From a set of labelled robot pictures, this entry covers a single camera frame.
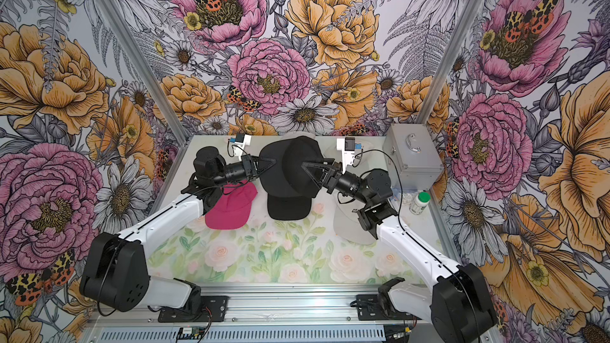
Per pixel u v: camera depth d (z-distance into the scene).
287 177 0.75
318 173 0.64
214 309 0.74
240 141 0.73
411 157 0.97
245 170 0.69
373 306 0.69
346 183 0.61
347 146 0.60
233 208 0.93
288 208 0.94
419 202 0.89
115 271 0.42
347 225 0.92
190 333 0.72
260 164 0.74
